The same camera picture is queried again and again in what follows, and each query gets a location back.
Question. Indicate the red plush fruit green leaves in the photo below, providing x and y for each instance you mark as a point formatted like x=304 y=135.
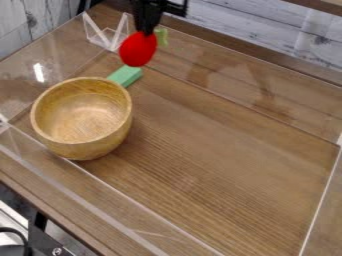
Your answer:
x=140 y=47

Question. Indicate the wooden bowl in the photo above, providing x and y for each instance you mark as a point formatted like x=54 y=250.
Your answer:
x=82 y=117

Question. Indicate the clear acrylic tray walls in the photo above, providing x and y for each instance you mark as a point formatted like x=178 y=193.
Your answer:
x=229 y=170

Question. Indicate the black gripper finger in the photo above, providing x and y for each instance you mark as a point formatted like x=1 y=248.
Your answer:
x=148 y=12

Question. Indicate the black table leg bracket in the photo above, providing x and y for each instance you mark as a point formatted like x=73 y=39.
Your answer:
x=43 y=245

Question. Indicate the green rectangular block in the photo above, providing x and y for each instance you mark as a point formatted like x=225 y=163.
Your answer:
x=126 y=75

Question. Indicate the clear acrylic corner bracket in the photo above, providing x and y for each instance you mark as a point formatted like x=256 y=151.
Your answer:
x=108 y=38

